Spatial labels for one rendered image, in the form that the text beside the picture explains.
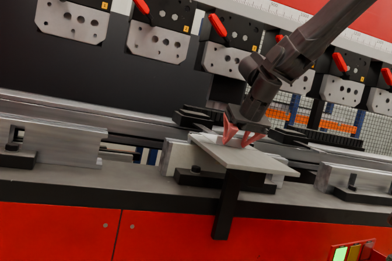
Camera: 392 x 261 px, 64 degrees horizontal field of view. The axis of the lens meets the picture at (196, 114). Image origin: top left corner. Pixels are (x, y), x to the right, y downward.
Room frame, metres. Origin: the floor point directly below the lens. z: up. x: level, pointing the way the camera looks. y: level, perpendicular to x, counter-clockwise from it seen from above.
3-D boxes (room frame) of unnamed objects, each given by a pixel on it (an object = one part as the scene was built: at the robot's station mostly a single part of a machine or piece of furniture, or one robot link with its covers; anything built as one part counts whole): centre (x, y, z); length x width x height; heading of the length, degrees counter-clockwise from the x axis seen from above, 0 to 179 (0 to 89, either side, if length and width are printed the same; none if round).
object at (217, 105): (0.90, -0.07, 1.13); 0.10 x 0.02 x 0.10; 110
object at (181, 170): (0.86, -0.13, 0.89); 0.30 x 0.05 x 0.03; 110
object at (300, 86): (0.96, -0.23, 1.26); 0.15 x 0.09 x 0.17; 110
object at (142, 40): (0.82, 0.14, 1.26); 0.15 x 0.09 x 0.17; 110
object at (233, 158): (0.76, -0.12, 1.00); 0.26 x 0.18 x 0.01; 20
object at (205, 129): (1.04, -0.02, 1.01); 0.26 x 0.12 x 0.05; 20
